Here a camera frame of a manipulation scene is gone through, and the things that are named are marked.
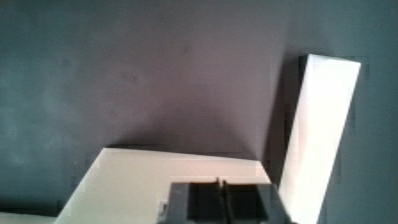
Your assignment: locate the white cabinet body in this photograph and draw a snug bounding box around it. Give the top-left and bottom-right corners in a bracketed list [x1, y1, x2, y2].
[56, 148, 271, 224]

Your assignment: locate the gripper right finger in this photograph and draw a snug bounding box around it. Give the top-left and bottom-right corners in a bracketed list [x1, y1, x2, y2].
[256, 184, 294, 224]

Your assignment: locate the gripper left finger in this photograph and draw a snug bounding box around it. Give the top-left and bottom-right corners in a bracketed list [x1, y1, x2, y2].
[166, 183, 191, 224]

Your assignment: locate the white L-shaped obstacle frame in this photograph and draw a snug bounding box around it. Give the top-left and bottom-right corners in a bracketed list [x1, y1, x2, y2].
[279, 54, 361, 224]

